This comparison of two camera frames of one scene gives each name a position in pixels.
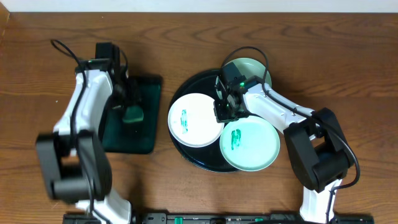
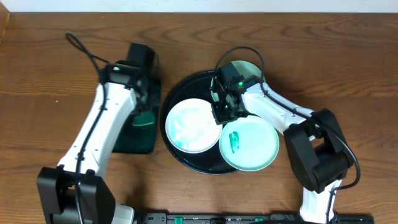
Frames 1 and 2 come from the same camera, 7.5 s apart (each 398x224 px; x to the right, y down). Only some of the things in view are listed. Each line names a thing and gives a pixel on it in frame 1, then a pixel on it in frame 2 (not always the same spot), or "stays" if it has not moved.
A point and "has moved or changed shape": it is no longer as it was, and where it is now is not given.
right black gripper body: (226, 111) stays
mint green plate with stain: (249, 143) stays
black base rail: (224, 218) stays
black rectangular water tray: (138, 137) stays
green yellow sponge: (134, 114) has moved or changed shape
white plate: (193, 121) has moved or changed shape
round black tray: (200, 82) has moved or changed shape
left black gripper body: (128, 101) -> (148, 101)
